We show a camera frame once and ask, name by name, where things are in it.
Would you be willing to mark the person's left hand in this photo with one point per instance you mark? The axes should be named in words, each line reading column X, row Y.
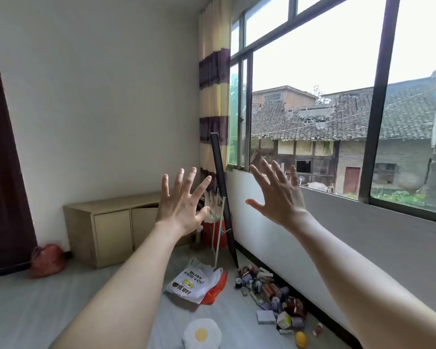
column 178, row 210

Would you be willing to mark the person's right hand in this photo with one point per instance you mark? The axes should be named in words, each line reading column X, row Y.
column 283, row 203

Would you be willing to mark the beige wooden cabinet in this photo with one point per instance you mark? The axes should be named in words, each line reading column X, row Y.
column 112, row 232

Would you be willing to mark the white printed plastic bag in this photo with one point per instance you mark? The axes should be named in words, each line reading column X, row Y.
column 192, row 283

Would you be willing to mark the red snack bag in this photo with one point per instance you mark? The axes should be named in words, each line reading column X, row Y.
column 244, row 270
column 295, row 307

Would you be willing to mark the lavender drink can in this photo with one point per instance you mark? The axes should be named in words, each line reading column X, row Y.
column 258, row 286

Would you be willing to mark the chrome black round mini fan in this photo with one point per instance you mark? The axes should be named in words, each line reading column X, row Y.
column 238, row 283

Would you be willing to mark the white box yellow edge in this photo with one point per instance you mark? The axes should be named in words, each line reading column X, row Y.
column 284, row 319

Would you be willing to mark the small red bottle white cap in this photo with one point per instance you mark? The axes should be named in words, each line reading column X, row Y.
column 318, row 329

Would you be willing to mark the yellow egg shaped capsule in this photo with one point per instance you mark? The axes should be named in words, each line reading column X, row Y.
column 301, row 339

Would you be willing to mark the person's left forearm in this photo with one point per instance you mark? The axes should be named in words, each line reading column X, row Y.
column 123, row 298

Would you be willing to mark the person's right forearm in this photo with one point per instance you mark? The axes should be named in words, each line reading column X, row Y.
column 348, row 283

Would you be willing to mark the red cardboard box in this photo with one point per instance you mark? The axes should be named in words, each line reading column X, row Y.
column 208, row 234

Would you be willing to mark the black leaning board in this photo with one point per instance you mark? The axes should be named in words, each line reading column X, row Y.
column 221, row 185

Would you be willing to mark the white metal folding stand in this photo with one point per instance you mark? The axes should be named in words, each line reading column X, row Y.
column 216, row 250

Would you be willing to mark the tiled roof house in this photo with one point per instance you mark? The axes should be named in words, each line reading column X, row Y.
column 348, row 116

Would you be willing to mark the fried egg plush cushion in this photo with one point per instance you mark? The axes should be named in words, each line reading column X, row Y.
column 201, row 336

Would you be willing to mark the black framed window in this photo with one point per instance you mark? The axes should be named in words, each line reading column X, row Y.
column 379, row 105

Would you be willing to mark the dark brown wooden door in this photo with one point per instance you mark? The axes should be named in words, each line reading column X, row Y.
column 3, row 178

